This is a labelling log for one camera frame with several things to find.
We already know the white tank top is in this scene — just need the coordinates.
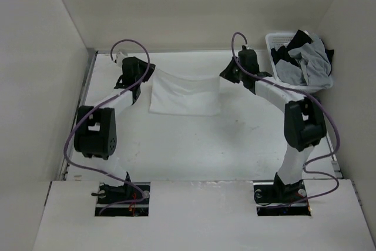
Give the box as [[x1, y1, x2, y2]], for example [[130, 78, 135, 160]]
[[149, 69, 220, 116]]

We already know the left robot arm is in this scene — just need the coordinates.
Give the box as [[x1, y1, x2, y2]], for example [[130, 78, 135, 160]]
[[73, 55, 156, 181]]

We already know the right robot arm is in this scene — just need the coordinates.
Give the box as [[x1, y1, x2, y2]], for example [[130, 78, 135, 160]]
[[220, 45, 327, 202]]

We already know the grey folded tank top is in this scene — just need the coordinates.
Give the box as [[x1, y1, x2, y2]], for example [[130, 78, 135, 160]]
[[276, 60, 307, 86]]

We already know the black tank top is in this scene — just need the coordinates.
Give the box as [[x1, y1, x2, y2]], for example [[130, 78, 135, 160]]
[[270, 30, 334, 75]]

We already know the white plastic laundry basket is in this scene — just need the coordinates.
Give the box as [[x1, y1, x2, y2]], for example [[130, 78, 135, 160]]
[[265, 30, 334, 93]]

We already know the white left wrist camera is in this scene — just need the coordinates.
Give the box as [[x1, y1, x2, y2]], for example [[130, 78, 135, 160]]
[[115, 51, 128, 66]]

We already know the metal table edge rail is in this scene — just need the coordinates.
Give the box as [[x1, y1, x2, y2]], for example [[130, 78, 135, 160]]
[[57, 48, 98, 180]]

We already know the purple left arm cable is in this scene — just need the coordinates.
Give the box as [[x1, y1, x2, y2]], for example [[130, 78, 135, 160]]
[[63, 39, 151, 216]]

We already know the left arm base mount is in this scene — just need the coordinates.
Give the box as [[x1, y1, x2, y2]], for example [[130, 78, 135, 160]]
[[91, 182, 151, 217]]

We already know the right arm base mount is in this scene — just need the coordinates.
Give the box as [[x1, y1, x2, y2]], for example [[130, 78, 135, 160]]
[[253, 180, 311, 216]]

